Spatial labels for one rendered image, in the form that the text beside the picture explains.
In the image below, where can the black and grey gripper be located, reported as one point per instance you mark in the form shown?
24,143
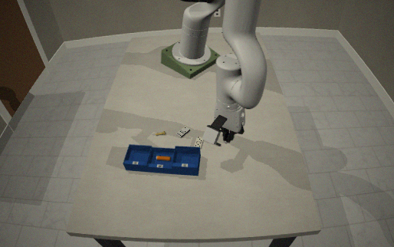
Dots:
235,121

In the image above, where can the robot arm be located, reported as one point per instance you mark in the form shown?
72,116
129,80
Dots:
240,79

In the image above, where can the blue bin rack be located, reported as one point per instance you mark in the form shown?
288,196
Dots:
185,160

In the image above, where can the white domino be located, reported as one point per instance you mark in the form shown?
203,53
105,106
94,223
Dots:
183,132
198,142

